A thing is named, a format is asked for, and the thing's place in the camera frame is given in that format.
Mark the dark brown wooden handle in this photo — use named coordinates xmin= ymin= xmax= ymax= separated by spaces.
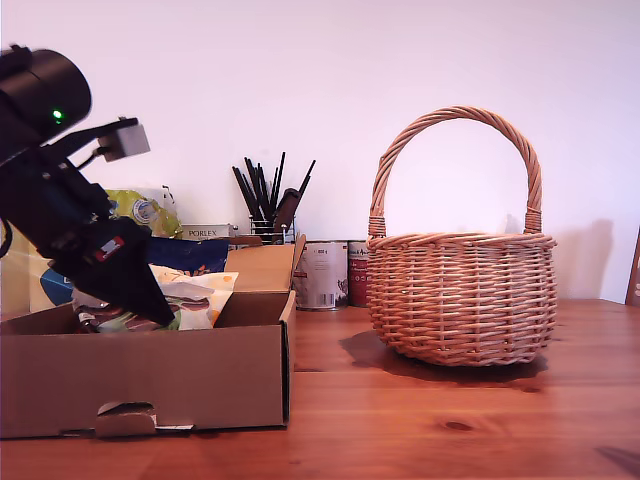
xmin=273 ymin=188 xmax=301 ymax=235

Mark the red label tin can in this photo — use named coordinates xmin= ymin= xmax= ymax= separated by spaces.
xmin=348 ymin=240 xmax=371 ymax=309

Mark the red white Maltesers bag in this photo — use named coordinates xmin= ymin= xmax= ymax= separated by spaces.
xmin=149 ymin=264 xmax=240 ymax=331

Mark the brown cardboard box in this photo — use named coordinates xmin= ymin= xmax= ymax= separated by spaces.
xmin=0 ymin=233 xmax=307 ymax=440

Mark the yellow kitchen towel pack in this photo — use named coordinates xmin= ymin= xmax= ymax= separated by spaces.
xmin=0 ymin=187 xmax=184 ymax=317

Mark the white label tin can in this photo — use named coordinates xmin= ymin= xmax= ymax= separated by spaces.
xmin=294 ymin=240 xmax=350 ymax=312

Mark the dark blue egg bag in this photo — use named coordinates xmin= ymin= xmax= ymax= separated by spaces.
xmin=144 ymin=237 xmax=231 ymax=276

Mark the thin black camera cable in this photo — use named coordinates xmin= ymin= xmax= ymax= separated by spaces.
xmin=69 ymin=147 xmax=109 ymax=170

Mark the white Porlex box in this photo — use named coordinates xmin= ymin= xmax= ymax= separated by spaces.
xmin=182 ymin=223 xmax=239 ymax=241

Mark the woven wicker basket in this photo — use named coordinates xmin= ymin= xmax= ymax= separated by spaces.
xmin=366 ymin=105 xmax=559 ymax=368

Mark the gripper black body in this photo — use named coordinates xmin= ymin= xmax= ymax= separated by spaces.
xmin=0 ymin=159 xmax=112 ymax=256

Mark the black thin stick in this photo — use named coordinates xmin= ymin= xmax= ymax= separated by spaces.
xmin=297 ymin=159 xmax=318 ymax=196
xmin=272 ymin=151 xmax=288 ymax=220
xmin=243 ymin=157 xmax=271 ymax=224
xmin=231 ymin=166 xmax=264 ymax=224
xmin=255 ymin=162 xmax=275 ymax=221

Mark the brown green swirl egg bag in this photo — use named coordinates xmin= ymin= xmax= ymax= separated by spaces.
xmin=72 ymin=279 xmax=211 ymax=335

